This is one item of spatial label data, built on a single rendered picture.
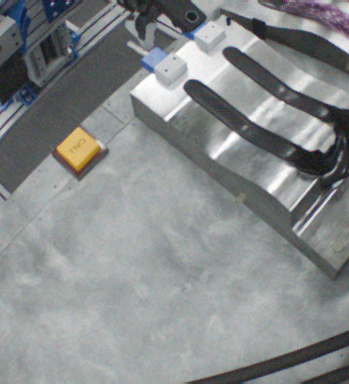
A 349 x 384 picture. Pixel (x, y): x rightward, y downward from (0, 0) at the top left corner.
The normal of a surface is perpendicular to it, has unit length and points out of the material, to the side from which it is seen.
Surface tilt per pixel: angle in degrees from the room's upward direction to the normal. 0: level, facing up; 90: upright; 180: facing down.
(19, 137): 0
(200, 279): 0
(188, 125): 3
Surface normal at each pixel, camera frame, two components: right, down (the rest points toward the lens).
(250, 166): -0.41, -0.64
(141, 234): -0.07, -0.40
